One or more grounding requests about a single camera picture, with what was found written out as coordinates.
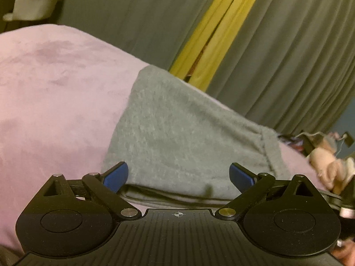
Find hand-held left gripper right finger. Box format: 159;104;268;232
215;163;317;221

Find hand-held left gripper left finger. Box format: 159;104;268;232
41;161;142;221

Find grey pants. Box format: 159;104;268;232
100;65;292;201

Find person's right hand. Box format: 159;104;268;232
308;147;355;195

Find pile of colourful clutter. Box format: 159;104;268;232
277;131;349;157

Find pink blanket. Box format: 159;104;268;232
0;24;330;255

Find grey curtain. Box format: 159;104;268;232
206;0;355;137
55;0;231;74

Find yellow curtain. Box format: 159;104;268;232
169;0;269;92

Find white chair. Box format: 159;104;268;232
3;0;69;22

